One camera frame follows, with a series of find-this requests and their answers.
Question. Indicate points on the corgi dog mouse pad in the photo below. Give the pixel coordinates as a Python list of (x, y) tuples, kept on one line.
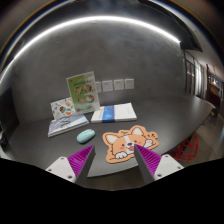
[(121, 144)]

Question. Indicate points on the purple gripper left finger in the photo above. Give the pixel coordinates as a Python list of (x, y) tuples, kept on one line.
[(74, 168)]

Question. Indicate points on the curved ceiling light strip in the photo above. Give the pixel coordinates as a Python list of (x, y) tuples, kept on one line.
[(85, 20)]

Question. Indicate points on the white patterned picture book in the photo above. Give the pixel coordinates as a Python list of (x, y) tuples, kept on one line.
[(62, 108)]

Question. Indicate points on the white wall socket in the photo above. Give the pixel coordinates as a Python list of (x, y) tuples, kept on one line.
[(107, 85), (129, 83), (98, 87), (119, 84)]

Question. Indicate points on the green food picture book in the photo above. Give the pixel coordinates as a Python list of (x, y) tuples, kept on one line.
[(82, 89)]

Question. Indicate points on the mint green computer mouse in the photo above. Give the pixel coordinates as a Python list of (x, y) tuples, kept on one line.
[(85, 136)]

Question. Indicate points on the glass door frame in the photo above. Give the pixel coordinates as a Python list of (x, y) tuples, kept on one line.
[(194, 75)]

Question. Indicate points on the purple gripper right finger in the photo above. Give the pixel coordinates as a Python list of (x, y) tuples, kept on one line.
[(154, 166)]

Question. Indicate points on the white and blue book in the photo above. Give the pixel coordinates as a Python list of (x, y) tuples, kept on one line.
[(114, 113)]

